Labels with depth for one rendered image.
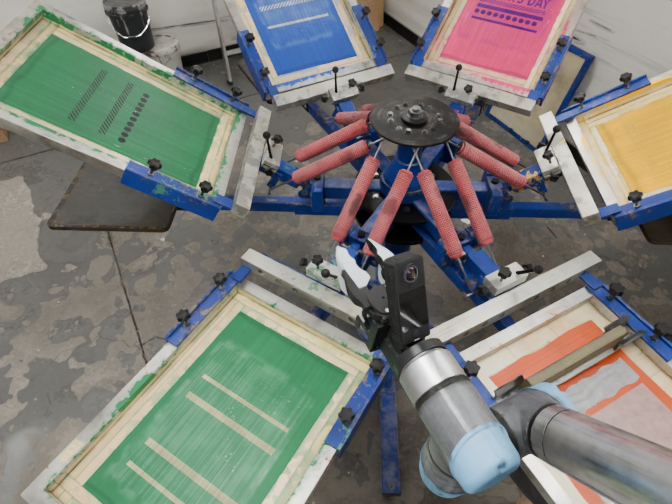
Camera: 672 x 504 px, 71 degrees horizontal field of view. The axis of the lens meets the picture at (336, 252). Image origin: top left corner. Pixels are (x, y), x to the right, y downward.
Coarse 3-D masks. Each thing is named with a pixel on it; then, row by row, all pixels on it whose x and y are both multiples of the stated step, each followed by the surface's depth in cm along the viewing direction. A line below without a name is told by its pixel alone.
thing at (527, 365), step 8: (536, 352) 139; (544, 352) 139; (520, 360) 137; (528, 360) 137; (536, 360) 137; (544, 360) 137; (552, 360) 137; (504, 368) 136; (512, 368) 136; (520, 368) 136; (528, 368) 136; (536, 368) 136; (496, 376) 134; (504, 376) 134; (512, 376) 134; (528, 376) 134; (496, 384) 133; (560, 384) 133; (568, 384) 133; (592, 408) 128; (592, 416) 127; (600, 416) 127; (576, 488) 115; (584, 488) 115; (584, 496) 114; (592, 496) 114; (600, 496) 114
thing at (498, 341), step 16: (560, 304) 146; (576, 304) 146; (592, 304) 150; (528, 320) 142; (544, 320) 142; (496, 336) 139; (512, 336) 139; (464, 352) 135; (480, 352) 135; (528, 464) 115; (544, 480) 113; (544, 496) 113; (560, 496) 111
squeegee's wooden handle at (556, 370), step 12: (600, 336) 131; (612, 336) 131; (624, 336) 133; (588, 348) 128; (600, 348) 129; (564, 360) 126; (576, 360) 126; (588, 360) 132; (540, 372) 124; (552, 372) 124; (564, 372) 127; (528, 384) 122
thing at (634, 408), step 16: (560, 336) 143; (576, 336) 143; (592, 336) 143; (560, 352) 139; (592, 368) 136; (640, 384) 133; (656, 384) 133; (608, 400) 130; (624, 400) 129; (640, 400) 129; (656, 400) 129; (608, 416) 127; (624, 416) 127; (640, 416) 127; (656, 416) 127; (640, 432) 124; (656, 432) 124
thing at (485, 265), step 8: (472, 256) 152; (480, 256) 152; (488, 256) 152; (472, 264) 152; (480, 264) 150; (488, 264) 150; (496, 264) 150; (472, 272) 154; (480, 272) 149; (488, 272) 148; (512, 288) 144; (496, 296) 146
